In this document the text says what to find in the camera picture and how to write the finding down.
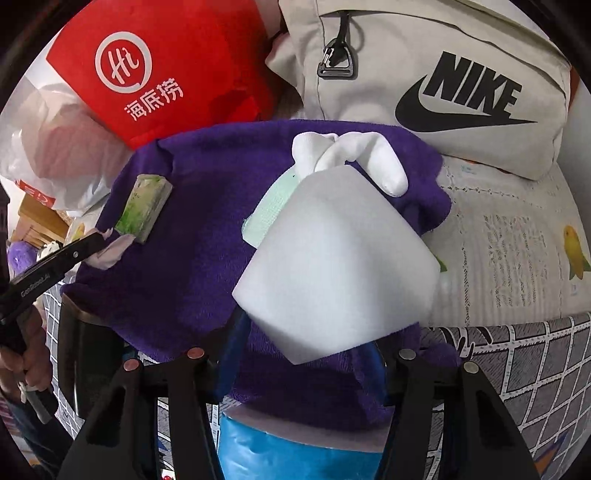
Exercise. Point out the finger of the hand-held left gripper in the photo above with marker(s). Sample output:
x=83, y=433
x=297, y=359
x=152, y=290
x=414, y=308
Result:
x=69, y=253

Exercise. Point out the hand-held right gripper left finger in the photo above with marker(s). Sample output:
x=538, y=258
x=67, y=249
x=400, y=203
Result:
x=231, y=364

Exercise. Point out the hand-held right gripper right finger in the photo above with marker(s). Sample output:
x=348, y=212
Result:
x=376, y=371

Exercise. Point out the white sock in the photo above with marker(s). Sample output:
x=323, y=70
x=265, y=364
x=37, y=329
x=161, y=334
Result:
x=364, y=147
x=113, y=254

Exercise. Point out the small green tissue packet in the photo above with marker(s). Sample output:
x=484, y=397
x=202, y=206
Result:
x=143, y=205

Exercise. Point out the white sponge block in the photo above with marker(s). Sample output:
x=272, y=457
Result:
x=337, y=267

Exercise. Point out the light green cloth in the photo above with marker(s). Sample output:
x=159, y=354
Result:
x=272, y=203

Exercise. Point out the person's left hand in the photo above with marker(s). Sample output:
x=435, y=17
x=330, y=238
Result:
x=34, y=364

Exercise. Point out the wooden headboard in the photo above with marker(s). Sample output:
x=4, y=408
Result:
x=39, y=221

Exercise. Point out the dark tin box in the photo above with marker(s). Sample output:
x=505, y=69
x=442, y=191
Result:
x=87, y=360

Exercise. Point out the purple towel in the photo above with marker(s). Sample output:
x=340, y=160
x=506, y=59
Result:
x=194, y=277

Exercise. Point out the white plastic shopping bag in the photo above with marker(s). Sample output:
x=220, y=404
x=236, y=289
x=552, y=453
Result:
x=60, y=152

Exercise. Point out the blue tissue pack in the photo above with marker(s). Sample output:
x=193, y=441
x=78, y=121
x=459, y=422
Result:
x=286, y=452

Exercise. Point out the grey checked cloth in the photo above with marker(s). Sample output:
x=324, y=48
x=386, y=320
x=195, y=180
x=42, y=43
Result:
x=531, y=369

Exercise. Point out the fruit print bed sheet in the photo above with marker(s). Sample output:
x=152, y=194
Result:
x=508, y=240

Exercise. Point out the red paper bag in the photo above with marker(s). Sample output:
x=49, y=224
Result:
x=194, y=60

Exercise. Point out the beige waist bag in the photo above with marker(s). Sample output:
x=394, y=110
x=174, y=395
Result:
x=415, y=46

